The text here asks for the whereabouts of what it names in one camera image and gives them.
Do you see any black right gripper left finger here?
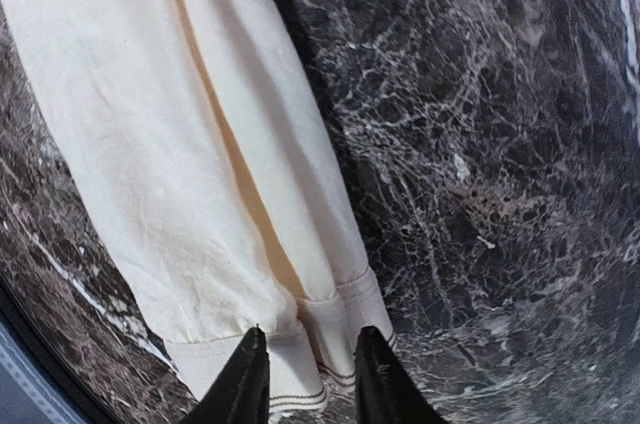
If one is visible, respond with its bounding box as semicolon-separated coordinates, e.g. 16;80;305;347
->
180;327;270;424

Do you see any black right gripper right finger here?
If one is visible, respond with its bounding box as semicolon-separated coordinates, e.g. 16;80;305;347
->
355;326;447;424

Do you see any beige boxer underwear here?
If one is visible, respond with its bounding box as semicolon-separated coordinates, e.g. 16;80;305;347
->
1;0;394;412

